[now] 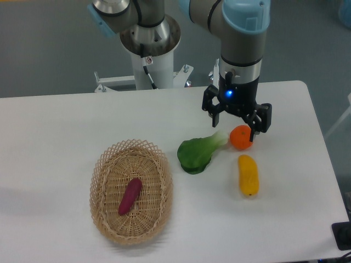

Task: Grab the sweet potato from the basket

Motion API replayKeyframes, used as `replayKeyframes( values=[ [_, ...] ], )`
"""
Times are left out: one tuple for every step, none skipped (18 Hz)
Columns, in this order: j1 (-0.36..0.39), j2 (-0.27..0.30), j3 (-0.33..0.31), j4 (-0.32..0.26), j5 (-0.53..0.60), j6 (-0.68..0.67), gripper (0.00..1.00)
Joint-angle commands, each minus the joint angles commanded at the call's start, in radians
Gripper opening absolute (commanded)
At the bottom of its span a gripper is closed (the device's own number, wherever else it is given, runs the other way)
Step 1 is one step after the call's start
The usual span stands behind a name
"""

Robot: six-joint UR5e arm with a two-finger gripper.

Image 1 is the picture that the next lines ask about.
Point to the green bok choy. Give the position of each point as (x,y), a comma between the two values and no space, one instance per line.
(195,154)

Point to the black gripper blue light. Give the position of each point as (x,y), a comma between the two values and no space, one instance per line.
(239,100)

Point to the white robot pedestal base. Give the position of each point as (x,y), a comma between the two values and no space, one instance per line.
(152,52)

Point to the oval woven wicker basket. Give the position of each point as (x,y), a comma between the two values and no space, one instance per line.
(115,168)

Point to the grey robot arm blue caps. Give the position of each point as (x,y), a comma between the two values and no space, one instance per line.
(240,26)

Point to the orange tangerine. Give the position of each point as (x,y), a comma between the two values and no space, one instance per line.
(240,137)

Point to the purple sweet potato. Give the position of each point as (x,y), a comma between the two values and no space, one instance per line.
(131,193)

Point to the black device at table edge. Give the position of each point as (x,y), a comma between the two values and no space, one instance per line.
(341,232)

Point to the yellow mango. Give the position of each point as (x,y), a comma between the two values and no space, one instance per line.
(248,175)

